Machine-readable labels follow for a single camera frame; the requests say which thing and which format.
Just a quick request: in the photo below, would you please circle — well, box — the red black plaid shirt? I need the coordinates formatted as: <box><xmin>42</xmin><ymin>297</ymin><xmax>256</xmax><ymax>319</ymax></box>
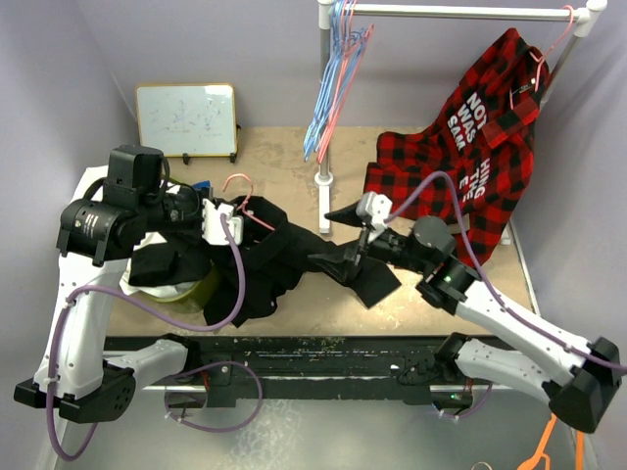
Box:
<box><xmin>363</xmin><ymin>28</ymin><xmax>550</xmax><ymax>265</ymax></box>

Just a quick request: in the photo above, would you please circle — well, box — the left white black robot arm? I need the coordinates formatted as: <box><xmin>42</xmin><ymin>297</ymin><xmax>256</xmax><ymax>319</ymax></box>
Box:
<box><xmin>14</xmin><ymin>145</ymin><xmax>202</xmax><ymax>424</ymax></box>

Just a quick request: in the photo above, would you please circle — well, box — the pink hanger holding plaid shirt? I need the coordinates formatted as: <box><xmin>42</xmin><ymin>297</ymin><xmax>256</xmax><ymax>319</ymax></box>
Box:
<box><xmin>508</xmin><ymin>4</ymin><xmax>582</xmax><ymax>108</ymax></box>

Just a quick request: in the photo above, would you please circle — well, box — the pink wire hanger taken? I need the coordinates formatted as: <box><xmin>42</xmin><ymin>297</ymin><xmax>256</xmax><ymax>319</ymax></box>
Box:
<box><xmin>222</xmin><ymin>171</ymin><xmax>276</xmax><ymax>232</ymax></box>

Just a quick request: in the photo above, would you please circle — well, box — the small whiteboard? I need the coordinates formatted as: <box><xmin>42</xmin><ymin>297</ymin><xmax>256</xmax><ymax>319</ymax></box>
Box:
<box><xmin>135</xmin><ymin>83</ymin><xmax>239</xmax><ymax>163</ymax></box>

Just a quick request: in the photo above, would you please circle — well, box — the white cloth in basket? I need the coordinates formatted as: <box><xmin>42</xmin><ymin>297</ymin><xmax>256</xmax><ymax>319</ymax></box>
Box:
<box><xmin>72</xmin><ymin>165</ymin><xmax>198</xmax><ymax>302</ymax></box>

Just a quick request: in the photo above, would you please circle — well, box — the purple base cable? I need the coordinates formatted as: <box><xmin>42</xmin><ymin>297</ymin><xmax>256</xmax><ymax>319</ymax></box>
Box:
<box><xmin>164</xmin><ymin>360</ymin><xmax>265</xmax><ymax>433</ymax></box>
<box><xmin>435</xmin><ymin>381</ymin><xmax>494</xmax><ymax>423</ymax></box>

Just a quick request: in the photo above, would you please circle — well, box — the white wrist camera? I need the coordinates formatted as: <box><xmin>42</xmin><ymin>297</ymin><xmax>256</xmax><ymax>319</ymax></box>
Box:
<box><xmin>202</xmin><ymin>199</ymin><xmax>244</xmax><ymax>246</ymax></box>
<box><xmin>356</xmin><ymin>191</ymin><xmax>393</xmax><ymax>243</ymax></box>

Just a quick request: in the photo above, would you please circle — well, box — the blue wire hanger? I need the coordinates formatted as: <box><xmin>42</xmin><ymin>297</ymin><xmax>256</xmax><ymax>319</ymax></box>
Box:
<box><xmin>303</xmin><ymin>0</ymin><xmax>368</xmax><ymax>163</ymax></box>

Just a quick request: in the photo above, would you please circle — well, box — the pink wire hanger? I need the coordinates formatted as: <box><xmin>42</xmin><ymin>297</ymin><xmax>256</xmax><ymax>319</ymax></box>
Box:
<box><xmin>316</xmin><ymin>0</ymin><xmax>376</xmax><ymax>165</ymax></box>

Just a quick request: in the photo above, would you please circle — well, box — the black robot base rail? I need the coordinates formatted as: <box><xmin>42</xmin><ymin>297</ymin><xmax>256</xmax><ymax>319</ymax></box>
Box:
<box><xmin>102</xmin><ymin>335</ymin><xmax>494</xmax><ymax>408</ymax></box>

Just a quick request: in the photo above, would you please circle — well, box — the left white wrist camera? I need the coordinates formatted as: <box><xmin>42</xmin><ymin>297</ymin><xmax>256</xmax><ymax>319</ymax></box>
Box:
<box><xmin>202</xmin><ymin>199</ymin><xmax>244</xmax><ymax>246</ymax></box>

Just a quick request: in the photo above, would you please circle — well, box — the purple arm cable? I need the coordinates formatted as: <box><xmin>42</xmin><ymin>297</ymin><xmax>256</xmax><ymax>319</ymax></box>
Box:
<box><xmin>386</xmin><ymin>170</ymin><xmax>627</xmax><ymax>373</ymax></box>
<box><xmin>45</xmin><ymin>214</ymin><xmax>246</xmax><ymax>462</ymax></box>

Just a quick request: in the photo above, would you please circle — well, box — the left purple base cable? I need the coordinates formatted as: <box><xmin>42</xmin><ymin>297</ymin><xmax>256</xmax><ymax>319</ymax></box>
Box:
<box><xmin>164</xmin><ymin>360</ymin><xmax>265</xmax><ymax>433</ymax></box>

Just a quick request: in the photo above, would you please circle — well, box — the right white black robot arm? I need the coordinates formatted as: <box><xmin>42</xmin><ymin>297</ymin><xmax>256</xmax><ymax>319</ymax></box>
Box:
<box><xmin>312</xmin><ymin>197</ymin><xmax>622</xmax><ymax>434</ymax></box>

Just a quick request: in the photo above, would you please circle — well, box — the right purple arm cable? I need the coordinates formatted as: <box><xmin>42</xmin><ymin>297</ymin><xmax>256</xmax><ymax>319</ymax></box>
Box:
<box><xmin>386</xmin><ymin>170</ymin><xmax>627</xmax><ymax>373</ymax></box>

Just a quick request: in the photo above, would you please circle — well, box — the white metal clothes rack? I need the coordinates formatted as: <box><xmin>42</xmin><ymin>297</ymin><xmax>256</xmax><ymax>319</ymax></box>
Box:
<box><xmin>303</xmin><ymin>1</ymin><xmax>607</xmax><ymax>235</ymax></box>

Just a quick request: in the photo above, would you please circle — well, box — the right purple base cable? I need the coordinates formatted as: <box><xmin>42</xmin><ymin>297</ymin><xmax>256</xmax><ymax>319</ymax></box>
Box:
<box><xmin>435</xmin><ymin>381</ymin><xmax>494</xmax><ymax>423</ymax></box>

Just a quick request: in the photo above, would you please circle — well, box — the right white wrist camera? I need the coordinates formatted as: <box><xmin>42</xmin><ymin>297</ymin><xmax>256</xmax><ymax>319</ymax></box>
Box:
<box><xmin>356</xmin><ymin>191</ymin><xmax>393</xmax><ymax>243</ymax></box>

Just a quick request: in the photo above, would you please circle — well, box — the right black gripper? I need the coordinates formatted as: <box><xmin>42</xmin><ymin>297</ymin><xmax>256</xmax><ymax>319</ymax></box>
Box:
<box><xmin>308</xmin><ymin>200</ymin><xmax>428</xmax><ymax>281</ymax></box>

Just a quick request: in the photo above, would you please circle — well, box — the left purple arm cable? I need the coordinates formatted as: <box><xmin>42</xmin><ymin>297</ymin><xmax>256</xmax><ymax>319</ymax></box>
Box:
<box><xmin>45</xmin><ymin>214</ymin><xmax>246</xmax><ymax>462</ymax></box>

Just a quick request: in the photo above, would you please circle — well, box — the olive green laundry basket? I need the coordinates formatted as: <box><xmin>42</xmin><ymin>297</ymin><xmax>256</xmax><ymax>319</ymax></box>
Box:
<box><xmin>139</xmin><ymin>268</ymin><xmax>221</xmax><ymax>314</ymax></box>

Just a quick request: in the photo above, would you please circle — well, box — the orange plastic hanger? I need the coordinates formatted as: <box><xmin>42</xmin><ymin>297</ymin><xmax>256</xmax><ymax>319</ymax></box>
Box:
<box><xmin>517</xmin><ymin>414</ymin><xmax>585</xmax><ymax>470</ymax></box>

